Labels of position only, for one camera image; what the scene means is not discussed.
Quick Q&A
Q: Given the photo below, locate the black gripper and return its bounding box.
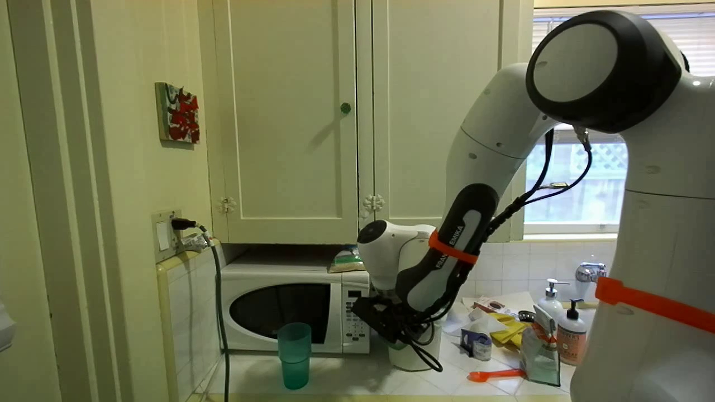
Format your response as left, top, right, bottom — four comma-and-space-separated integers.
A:
375, 297, 420, 348

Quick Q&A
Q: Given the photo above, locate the orange marker pen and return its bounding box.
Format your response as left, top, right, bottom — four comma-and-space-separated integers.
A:
467, 367, 528, 385

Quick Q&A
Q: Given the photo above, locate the green yellow sponge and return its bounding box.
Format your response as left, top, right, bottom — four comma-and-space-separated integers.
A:
329, 247, 368, 276

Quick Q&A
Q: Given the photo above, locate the white microwave oven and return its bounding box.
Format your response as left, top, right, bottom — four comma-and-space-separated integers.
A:
220, 249, 374, 355

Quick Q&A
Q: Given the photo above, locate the green plastic cup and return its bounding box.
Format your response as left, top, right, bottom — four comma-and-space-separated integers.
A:
276, 319, 315, 391

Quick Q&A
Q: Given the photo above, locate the yellow cloth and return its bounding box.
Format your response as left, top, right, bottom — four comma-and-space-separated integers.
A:
489, 311, 531, 352

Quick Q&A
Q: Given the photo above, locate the coffee bag with orange label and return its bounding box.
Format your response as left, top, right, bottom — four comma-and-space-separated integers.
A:
521, 304, 566, 390

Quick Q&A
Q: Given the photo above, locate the white pump soap bottle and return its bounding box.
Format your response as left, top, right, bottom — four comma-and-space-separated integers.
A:
536, 278, 566, 319

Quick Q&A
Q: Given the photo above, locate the white spray bottle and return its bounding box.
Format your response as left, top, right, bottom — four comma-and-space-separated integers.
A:
556, 299, 588, 367

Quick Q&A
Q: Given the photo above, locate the chrome faucet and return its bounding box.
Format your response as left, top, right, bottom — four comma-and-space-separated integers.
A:
574, 260, 609, 304

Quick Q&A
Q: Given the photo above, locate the kitchen window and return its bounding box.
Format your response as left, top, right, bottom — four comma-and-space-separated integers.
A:
523, 5, 715, 238

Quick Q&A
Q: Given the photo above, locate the white plug adapter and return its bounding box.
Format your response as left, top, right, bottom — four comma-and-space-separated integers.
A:
176, 229, 215, 254

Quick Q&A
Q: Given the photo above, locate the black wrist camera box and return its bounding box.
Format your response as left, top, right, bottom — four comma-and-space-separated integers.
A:
350, 296, 388, 328

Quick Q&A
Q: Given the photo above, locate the orange strap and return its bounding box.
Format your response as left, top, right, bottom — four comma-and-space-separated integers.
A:
595, 276, 715, 335
428, 231, 480, 268

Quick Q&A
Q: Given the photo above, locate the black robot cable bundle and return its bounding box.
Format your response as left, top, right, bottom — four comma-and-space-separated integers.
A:
400, 126, 600, 376

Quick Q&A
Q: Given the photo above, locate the black plug and cord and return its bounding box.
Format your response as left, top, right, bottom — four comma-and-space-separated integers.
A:
171, 218, 232, 402

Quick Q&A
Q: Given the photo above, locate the cream wall cabinet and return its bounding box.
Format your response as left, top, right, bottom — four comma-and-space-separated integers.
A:
197, 0, 535, 247

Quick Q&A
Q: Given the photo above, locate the cream wall power outlet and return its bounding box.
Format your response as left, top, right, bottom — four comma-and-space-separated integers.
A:
152, 211, 182, 263

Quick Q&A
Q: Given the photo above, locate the red floral wall picture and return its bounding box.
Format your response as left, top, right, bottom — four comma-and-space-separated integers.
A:
154, 80, 202, 147

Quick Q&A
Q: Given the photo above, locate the cream door frame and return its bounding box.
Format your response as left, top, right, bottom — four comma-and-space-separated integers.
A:
6, 0, 136, 402

